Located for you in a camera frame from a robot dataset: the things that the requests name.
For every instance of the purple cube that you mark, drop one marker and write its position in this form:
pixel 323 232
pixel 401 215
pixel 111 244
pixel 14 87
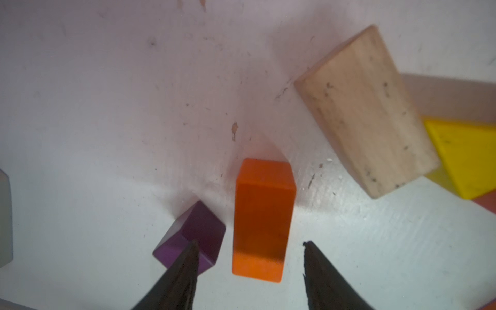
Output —
pixel 198 224

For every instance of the red block pair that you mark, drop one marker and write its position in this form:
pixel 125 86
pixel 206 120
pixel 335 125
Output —
pixel 487 201

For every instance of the yellow triangle block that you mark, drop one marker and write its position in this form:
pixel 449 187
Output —
pixel 467 154

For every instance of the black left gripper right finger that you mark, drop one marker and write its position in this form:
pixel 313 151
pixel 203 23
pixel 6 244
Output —
pixel 326 288

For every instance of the natural wood block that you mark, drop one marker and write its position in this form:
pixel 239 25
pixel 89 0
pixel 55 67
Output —
pixel 363 107

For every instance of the orange block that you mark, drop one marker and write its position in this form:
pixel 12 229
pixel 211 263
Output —
pixel 264 202
pixel 489 306

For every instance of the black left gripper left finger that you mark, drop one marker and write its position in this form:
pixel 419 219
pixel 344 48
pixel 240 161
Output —
pixel 176 288

